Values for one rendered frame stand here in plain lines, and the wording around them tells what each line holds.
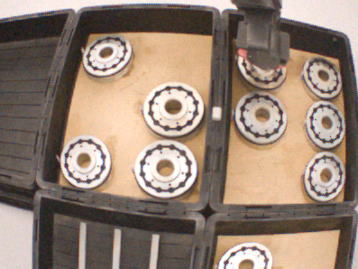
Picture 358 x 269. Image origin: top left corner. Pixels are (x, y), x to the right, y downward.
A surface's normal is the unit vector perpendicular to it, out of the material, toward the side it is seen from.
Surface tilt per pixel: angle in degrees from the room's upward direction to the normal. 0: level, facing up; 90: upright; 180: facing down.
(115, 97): 0
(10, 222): 0
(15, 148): 0
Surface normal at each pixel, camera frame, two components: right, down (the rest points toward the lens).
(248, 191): -0.04, -0.40
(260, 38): -0.34, -0.35
